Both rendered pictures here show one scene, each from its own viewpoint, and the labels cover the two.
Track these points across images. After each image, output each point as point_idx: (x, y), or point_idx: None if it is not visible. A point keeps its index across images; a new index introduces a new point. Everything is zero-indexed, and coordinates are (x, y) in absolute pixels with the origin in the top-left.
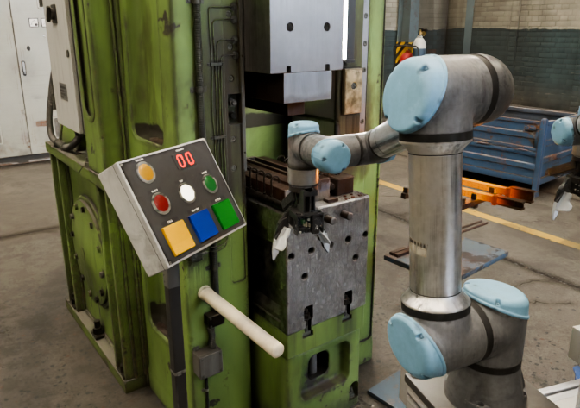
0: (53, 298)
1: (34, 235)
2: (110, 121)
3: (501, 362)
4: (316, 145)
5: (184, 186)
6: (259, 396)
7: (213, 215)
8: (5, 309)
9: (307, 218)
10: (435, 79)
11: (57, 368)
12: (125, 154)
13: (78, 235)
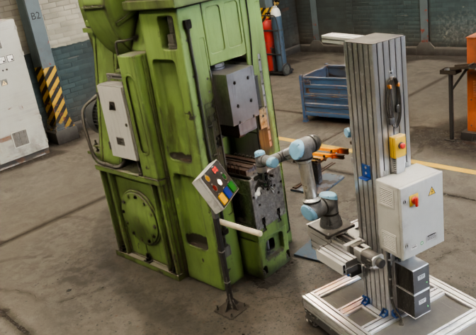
0: (105, 252)
1: (58, 221)
2: (157, 154)
3: (332, 212)
4: (267, 160)
5: (218, 180)
6: (246, 265)
7: (229, 188)
8: (81, 263)
9: (266, 183)
10: (301, 147)
11: (136, 280)
12: (165, 167)
13: (132, 210)
